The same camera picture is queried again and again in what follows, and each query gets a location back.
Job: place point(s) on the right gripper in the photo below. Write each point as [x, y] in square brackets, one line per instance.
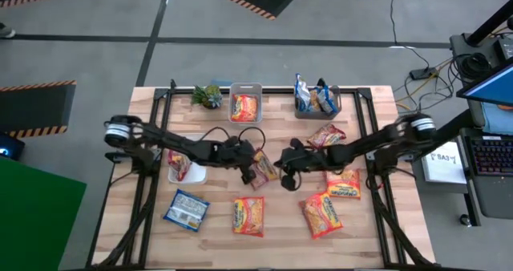
[316, 160]

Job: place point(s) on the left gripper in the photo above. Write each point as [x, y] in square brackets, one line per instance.
[224, 152]

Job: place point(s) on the red Maruchan noodle pack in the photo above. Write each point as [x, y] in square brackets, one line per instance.
[326, 136]
[179, 166]
[266, 171]

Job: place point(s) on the orange Maruchan noodle pack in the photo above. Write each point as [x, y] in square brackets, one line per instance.
[343, 184]
[320, 215]
[248, 217]
[244, 108]

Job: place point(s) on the blue Maruchan noodle pack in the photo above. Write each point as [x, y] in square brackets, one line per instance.
[186, 211]
[328, 100]
[314, 100]
[301, 94]

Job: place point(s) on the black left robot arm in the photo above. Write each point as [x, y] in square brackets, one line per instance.
[168, 140]

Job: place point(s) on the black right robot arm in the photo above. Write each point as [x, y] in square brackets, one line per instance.
[372, 142]

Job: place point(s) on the dark grey plastic bin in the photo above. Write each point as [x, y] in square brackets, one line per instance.
[316, 115]

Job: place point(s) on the white plastic bin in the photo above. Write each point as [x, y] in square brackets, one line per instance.
[196, 175]

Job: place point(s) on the light grey plastic bin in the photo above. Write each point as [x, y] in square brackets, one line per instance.
[231, 102]

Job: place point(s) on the potted succulent plant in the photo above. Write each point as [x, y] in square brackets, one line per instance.
[208, 96]

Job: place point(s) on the white paper sheet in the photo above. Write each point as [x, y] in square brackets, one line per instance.
[441, 171]

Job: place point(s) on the black power strip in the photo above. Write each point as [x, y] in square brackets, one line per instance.
[421, 74]

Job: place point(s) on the black caster wheel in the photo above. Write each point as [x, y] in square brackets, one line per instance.
[465, 221]

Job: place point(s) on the black computer keyboard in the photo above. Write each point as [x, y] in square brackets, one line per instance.
[493, 156]

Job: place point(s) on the grey workstation desk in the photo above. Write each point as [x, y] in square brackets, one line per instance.
[493, 199]

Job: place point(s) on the teal cloth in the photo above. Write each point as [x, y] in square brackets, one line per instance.
[499, 118]

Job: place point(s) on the computer monitor with blue screen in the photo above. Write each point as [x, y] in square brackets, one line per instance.
[493, 88]

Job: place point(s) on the green board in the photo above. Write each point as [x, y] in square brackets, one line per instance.
[36, 215]

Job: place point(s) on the black device with blue light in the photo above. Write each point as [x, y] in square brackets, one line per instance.
[12, 148]

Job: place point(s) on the black metal pole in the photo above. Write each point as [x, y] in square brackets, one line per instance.
[489, 22]

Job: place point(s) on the black power adapter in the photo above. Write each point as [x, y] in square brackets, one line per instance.
[506, 48]

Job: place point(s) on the person's shoe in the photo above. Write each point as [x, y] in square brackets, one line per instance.
[5, 31]

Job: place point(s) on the black metal table frame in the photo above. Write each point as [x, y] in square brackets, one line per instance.
[272, 90]

